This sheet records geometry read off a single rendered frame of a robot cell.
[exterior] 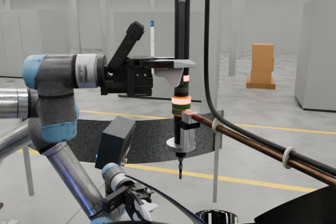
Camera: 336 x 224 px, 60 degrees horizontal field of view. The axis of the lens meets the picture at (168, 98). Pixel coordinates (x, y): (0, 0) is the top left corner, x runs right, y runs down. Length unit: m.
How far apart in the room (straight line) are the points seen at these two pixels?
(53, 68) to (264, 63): 8.12
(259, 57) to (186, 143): 7.96
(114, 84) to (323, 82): 6.19
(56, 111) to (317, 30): 6.14
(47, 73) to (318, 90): 6.30
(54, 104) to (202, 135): 2.18
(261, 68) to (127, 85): 8.06
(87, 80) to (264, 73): 8.13
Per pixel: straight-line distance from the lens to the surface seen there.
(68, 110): 0.67
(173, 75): 0.63
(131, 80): 0.62
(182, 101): 0.65
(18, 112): 0.79
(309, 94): 6.69
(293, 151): 0.46
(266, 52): 8.58
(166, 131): 2.56
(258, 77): 8.67
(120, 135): 1.38
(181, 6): 0.64
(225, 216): 0.81
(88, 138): 2.65
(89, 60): 0.64
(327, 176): 0.43
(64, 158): 1.01
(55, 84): 0.65
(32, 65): 0.66
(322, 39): 6.57
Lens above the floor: 1.73
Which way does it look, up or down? 14 degrees down
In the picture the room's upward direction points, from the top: straight up
